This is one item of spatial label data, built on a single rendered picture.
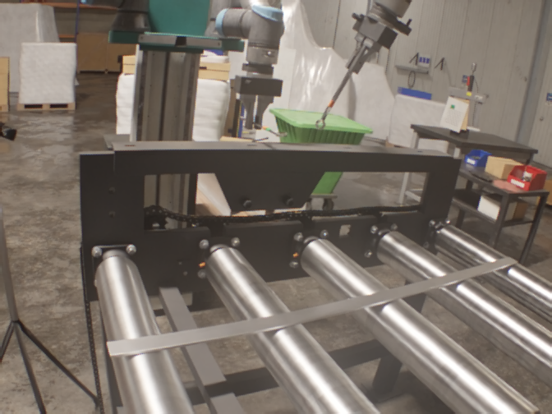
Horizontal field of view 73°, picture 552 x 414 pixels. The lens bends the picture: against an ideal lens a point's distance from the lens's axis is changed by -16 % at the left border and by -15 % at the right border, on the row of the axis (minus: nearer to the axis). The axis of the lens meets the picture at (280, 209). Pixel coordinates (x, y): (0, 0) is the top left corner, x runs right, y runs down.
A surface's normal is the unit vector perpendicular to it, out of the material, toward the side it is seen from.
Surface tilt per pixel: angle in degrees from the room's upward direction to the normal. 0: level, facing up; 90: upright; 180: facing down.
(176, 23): 90
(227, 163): 90
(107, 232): 90
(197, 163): 90
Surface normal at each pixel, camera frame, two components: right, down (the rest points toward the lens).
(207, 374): 0.13, -0.93
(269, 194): 0.45, 0.37
